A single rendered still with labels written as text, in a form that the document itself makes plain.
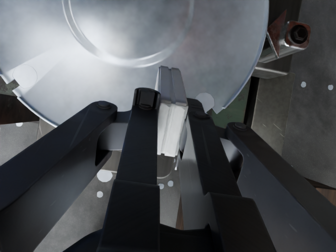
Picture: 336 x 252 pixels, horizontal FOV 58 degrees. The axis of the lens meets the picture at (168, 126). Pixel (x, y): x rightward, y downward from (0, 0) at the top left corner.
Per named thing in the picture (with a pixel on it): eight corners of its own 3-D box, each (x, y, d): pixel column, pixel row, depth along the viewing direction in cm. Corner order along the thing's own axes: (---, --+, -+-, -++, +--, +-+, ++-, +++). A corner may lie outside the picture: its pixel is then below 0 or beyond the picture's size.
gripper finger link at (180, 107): (173, 102, 14) (189, 105, 14) (169, 66, 21) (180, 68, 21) (162, 156, 16) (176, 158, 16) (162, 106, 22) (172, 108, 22)
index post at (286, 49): (268, 64, 41) (312, 49, 31) (247, 59, 41) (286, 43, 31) (272, 43, 41) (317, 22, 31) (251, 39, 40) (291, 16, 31)
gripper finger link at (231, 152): (187, 134, 13) (253, 144, 14) (180, 95, 18) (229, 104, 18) (180, 162, 14) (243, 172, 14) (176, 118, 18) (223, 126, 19)
